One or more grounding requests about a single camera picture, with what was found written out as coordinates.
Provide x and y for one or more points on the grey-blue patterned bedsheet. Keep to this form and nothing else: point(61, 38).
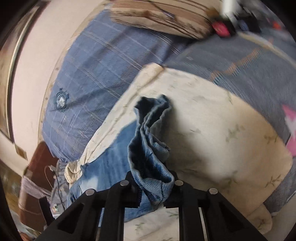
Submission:
point(242, 69)

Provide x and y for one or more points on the beige striped pillow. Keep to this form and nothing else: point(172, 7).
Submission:
point(189, 19)

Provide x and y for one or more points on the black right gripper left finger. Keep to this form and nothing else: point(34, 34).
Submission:
point(96, 215)

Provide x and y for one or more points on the blue plaid pillow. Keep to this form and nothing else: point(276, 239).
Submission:
point(96, 71)

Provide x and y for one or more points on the red small object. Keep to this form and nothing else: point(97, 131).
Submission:
point(221, 29)

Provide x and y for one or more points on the blue denim jeans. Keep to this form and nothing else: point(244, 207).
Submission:
point(137, 149)

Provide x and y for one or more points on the cream leaf-print quilt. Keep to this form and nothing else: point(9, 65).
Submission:
point(161, 224)

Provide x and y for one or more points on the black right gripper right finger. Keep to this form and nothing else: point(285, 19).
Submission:
point(208, 215)

